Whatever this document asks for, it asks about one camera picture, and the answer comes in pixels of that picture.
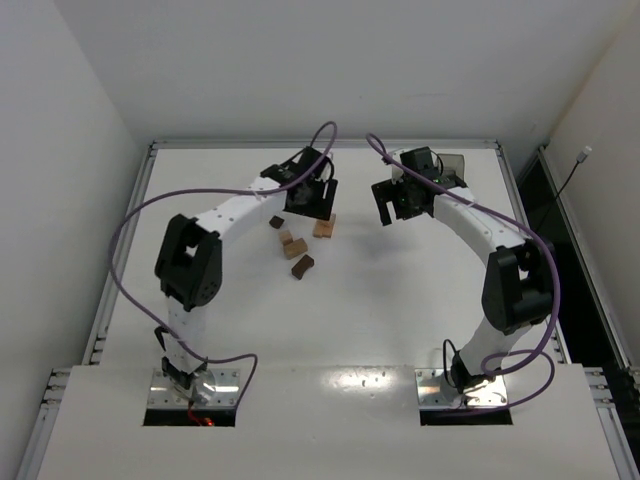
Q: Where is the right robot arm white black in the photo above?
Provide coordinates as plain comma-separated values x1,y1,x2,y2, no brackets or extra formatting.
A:
371,146,560,397

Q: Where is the metal base plate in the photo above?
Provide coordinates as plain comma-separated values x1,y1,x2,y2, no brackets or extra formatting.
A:
147,368,240,410
414,368,508,412

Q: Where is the purple cable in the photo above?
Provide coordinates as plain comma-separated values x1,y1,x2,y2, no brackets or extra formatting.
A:
365,132,559,412
109,120,343,401

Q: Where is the black wall cable white plug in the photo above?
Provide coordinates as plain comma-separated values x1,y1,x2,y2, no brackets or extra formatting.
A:
533,145,593,233

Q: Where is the light wood rectangular block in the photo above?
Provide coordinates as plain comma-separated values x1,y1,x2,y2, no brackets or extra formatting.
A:
283,238,308,260

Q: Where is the plain light wood plank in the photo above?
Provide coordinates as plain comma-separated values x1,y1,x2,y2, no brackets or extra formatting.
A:
323,213,336,238

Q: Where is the smoky transparent plastic bin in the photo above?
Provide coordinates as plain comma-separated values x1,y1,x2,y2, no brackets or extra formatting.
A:
436,153,466,189

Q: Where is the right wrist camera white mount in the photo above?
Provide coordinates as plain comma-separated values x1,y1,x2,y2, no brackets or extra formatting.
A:
389,148,406,183

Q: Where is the dark half-round wood block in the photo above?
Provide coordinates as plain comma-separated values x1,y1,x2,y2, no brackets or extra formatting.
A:
269,215,285,229

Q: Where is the dark arch wood block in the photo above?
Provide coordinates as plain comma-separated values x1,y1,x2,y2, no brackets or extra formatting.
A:
291,254,315,280

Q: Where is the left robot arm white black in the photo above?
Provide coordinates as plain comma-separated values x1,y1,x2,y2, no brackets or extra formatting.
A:
154,146,338,394

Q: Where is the printed light wood plank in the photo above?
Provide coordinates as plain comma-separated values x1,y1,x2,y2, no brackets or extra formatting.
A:
312,220,329,238

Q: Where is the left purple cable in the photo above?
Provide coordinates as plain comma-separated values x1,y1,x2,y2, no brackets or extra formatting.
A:
109,120,343,401

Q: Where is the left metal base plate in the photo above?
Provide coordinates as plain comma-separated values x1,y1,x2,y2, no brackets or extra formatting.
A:
147,368,240,410

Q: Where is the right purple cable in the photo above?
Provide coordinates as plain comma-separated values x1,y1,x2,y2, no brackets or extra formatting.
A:
365,132,559,412

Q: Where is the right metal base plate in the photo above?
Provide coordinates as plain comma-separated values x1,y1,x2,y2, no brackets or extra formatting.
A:
414,368,508,412

